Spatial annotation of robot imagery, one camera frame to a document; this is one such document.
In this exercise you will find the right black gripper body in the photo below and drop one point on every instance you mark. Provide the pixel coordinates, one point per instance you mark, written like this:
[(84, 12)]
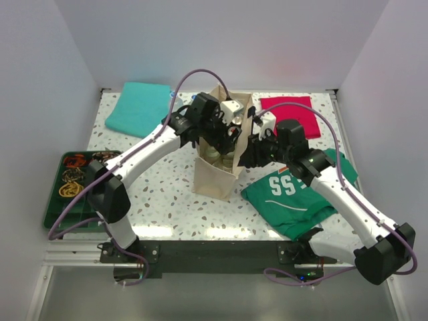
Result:
[(263, 152)]

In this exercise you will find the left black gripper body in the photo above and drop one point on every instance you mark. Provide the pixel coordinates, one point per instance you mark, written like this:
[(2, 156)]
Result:
[(213, 130)]

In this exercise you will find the beige canvas bag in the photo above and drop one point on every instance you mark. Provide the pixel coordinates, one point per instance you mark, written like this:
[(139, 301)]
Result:
[(213, 180)]

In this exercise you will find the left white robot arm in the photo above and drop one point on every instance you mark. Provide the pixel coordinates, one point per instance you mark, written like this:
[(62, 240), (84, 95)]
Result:
[(204, 118)]

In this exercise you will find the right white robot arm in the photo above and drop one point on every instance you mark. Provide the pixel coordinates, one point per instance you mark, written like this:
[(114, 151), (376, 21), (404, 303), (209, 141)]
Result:
[(380, 247)]

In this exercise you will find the silver can middle right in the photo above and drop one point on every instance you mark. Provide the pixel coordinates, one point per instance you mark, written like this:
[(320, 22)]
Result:
[(233, 131)]

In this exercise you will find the silver can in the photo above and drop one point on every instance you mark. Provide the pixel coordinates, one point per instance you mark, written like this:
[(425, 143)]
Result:
[(233, 131), (238, 120)]

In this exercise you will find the silver can back right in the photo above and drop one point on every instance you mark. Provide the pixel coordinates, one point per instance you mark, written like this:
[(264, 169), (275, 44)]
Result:
[(238, 120)]

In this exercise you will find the green glass bottle right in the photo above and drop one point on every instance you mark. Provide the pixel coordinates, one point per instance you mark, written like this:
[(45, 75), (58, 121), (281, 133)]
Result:
[(227, 160)]

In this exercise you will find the red folded cloth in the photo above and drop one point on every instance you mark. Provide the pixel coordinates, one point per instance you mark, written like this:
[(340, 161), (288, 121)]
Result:
[(306, 118)]

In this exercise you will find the green jersey shirt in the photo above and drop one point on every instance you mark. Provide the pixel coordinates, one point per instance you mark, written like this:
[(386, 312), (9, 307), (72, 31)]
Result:
[(286, 204)]

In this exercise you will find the teal folded towel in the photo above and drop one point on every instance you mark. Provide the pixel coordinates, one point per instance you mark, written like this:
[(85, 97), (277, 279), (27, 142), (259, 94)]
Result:
[(139, 109)]

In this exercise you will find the brown rubber band pile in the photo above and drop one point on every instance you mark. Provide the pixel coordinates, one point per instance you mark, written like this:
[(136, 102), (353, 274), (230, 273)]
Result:
[(104, 156)]

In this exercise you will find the orange rubber band pile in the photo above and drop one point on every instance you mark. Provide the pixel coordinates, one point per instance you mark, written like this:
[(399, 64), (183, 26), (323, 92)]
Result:
[(75, 161)]

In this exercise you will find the tan rubber band pile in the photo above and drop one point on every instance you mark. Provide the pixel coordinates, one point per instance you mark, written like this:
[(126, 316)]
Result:
[(72, 175)]

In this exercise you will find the yellow rubber band pile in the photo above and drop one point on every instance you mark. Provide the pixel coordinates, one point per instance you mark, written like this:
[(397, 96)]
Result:
[(70, 189)]

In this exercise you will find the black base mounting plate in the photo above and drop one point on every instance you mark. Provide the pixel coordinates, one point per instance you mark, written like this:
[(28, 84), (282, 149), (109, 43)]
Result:
[(213, 257)]

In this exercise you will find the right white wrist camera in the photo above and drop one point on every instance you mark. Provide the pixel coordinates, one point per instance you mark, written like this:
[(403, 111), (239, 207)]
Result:
[(265, 126)]

